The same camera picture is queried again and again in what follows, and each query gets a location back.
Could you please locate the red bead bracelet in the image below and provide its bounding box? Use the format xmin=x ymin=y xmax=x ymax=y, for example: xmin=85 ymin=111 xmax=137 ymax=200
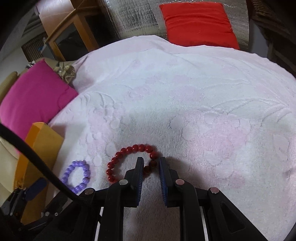
xmin=105 ymin=143 xmax=160 ymax=184

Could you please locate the purple bead bracelet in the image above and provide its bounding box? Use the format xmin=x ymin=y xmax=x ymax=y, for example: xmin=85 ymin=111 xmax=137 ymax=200
xmin=61 ymin=160 xmax=91 ymax=194

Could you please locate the orange cardboard box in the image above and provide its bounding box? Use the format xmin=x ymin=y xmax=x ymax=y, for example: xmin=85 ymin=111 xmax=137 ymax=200
xmin=14 ymin=121 xmax=65 ymax=225

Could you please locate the pink white bed blanket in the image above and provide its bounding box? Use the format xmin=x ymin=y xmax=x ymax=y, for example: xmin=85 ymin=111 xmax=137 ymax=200
xmin=50 ymin=36 xmax=295 ymax=240

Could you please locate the beige crumpled cloth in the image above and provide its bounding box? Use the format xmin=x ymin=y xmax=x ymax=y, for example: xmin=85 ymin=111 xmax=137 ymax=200
xmin=53 ymin=62 xmax=76 ymax=84

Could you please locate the magenta pillow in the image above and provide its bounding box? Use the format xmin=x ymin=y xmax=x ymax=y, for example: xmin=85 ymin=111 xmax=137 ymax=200
xmin=1 ymin=60 xmax=78 ymax=140

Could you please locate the small red pillow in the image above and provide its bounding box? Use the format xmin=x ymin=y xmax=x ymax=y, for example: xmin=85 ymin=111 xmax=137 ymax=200
xmin=159 ymin=2 xmax=240 ymax=50

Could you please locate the silver foil insulation panel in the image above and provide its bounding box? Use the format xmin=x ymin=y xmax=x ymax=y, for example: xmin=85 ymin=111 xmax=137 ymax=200
xmin=98 ymin=0 xmax=249 ymax=51

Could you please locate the wooden cabinet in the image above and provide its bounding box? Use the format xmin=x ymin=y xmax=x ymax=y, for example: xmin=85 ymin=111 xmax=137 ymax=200
xmin=37 ymin=0 xmax=114 ymax=61

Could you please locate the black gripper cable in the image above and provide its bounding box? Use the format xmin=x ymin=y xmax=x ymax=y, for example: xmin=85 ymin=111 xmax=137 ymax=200
xmin=0 ymin=122 xmax=82 ymax=201

